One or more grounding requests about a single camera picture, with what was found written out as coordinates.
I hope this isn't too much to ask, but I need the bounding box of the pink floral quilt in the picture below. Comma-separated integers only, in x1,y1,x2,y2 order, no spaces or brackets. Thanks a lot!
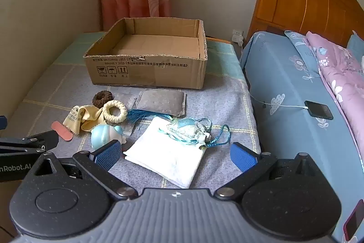
306,31,364,152

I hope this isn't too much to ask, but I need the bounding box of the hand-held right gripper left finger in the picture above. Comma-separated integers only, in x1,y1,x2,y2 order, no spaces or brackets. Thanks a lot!
18,140,140,201

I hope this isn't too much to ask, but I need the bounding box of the white wall socket with charger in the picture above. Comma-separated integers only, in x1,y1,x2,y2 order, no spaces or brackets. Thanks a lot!
232,29,245,44

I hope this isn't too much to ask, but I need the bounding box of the white charging cable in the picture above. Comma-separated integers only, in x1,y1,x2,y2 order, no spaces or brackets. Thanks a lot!
239,41,309,110

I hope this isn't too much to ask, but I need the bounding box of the grey stitched pouch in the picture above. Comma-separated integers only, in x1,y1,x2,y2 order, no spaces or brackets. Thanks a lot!
136,89,187,117

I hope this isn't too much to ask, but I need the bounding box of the black smartphone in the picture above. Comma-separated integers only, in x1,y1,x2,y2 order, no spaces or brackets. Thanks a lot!
304,101,334,120

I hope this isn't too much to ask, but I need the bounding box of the pale yellow cleaning cloth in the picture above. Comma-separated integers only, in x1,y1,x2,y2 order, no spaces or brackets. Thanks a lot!
63,105,107,135

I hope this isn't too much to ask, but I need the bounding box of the brown scrunchie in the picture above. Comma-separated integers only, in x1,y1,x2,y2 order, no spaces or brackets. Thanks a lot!
92,91,114,108

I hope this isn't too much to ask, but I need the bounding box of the blue white plush toy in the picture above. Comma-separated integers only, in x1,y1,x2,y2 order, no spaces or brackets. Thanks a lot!
91,124,127,151

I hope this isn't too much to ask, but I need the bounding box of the cream scrunchie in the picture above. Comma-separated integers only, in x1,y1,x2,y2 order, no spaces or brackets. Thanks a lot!
102,100,128,123

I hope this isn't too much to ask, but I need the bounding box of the white cloth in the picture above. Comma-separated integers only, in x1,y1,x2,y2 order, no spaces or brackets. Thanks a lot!
123,117,212,189

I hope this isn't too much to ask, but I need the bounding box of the red cased phone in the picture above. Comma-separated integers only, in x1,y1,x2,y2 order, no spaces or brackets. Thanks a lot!
343,199,364,242

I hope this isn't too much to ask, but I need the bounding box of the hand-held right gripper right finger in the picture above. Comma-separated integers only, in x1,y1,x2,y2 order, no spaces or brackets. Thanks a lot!
213,142,339,199

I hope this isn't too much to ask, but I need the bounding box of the grey pouch with mesh strip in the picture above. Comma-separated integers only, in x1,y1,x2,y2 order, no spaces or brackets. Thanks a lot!
109,92,144,137

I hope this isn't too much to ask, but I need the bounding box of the blue patterned pillow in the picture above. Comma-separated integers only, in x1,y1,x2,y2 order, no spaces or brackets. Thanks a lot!
284,30,322,75

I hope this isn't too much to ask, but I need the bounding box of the plain light blue pillow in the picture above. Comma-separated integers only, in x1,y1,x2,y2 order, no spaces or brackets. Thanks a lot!
346,34,364,61

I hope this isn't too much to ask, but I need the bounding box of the cardboard box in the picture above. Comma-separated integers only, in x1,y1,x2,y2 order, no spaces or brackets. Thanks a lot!
82,17,208,90

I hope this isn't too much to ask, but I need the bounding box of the blue floral bed sheet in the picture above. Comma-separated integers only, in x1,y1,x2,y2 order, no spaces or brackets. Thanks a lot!
240,31,364,240

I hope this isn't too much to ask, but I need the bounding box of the grey checked blanket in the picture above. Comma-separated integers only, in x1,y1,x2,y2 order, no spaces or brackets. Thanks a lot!
0,31,261,189

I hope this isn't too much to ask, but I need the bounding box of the blue tassel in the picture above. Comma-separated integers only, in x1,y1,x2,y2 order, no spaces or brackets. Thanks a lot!
126,109,174,124

